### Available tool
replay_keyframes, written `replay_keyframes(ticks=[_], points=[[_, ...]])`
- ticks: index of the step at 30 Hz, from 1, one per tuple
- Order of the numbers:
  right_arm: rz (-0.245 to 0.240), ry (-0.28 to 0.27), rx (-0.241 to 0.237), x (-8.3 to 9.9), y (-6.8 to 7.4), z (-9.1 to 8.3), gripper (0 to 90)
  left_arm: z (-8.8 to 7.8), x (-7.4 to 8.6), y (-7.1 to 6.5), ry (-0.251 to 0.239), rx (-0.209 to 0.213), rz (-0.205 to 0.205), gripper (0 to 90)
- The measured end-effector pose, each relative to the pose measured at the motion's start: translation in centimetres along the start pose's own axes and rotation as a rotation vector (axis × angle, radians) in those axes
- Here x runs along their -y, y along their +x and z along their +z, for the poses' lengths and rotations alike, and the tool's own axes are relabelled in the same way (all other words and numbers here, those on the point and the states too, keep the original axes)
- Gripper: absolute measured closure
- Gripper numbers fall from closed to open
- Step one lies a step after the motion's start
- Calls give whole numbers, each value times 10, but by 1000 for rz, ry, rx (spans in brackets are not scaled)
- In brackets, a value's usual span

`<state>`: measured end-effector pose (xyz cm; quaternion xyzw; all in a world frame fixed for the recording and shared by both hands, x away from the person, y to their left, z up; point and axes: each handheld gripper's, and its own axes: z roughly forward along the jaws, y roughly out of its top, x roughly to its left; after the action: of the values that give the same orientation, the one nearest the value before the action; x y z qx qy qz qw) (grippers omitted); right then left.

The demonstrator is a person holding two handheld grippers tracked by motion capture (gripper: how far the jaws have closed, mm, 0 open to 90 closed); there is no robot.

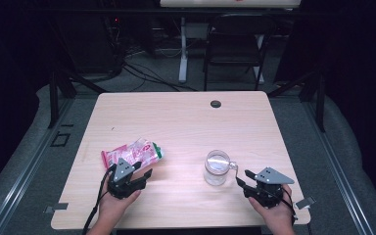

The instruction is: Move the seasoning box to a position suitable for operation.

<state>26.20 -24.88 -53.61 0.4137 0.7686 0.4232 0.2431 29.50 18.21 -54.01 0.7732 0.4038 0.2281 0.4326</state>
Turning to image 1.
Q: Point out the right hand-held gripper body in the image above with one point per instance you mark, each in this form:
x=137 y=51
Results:
x=267 y=189

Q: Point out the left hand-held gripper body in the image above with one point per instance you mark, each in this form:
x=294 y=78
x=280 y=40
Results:
x=124 y=178

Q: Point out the pink white plastic bag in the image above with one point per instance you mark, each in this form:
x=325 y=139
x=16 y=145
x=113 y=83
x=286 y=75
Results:
x=137 y=151

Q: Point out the clear jar with hinged lid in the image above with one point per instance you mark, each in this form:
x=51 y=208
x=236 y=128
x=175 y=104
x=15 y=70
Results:
x=216 y=169

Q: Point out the person's right hand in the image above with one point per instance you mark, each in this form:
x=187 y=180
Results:
x=279 y=215

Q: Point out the person's left hand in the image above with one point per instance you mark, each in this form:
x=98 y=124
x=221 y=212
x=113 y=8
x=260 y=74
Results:
x=111 y=209

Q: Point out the round table grommet hole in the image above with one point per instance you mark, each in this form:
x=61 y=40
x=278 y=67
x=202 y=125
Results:
x=215 y=104

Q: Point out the black metal stand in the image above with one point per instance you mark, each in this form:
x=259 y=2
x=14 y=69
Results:
x=53 y=98
x=320 y=104

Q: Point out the white desk leg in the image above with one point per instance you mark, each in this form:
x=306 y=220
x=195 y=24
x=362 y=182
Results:
x=183 y=58
x=260 y=65

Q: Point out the dark equipment cabinet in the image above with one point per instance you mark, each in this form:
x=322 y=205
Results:
x=88 y=42

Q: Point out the black folding chair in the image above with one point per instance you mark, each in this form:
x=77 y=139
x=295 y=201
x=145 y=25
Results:
x=238 y=39

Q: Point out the light background desk top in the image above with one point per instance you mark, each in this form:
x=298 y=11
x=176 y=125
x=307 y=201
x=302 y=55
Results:
x=228 y=3

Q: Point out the aluminium floor rail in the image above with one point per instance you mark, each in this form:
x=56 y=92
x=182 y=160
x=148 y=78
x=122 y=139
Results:
x=339 y=169
x=23 y=176

